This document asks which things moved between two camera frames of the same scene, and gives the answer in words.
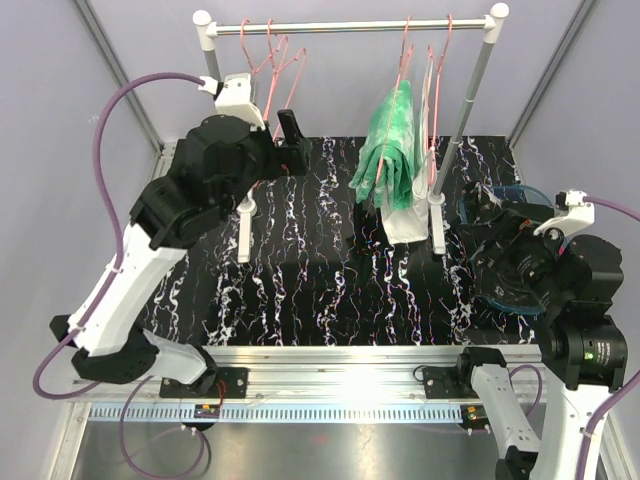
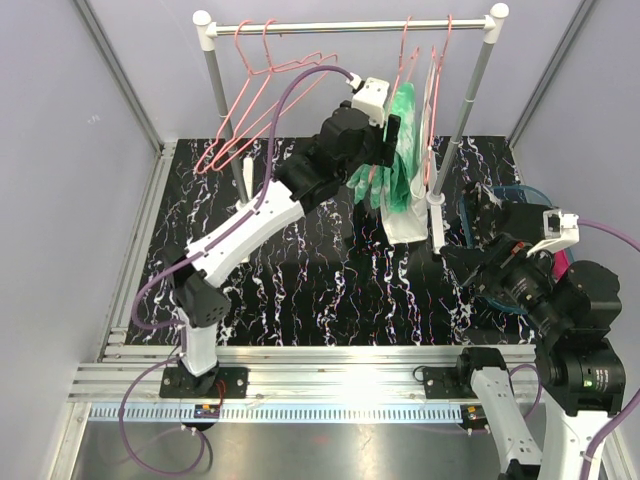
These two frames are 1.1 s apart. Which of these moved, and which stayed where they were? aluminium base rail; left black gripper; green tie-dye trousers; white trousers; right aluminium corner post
Moved: left black gripper
Stayed: right aluminium corner post; white trousers; green tie-dye trousers; aluminium base rail
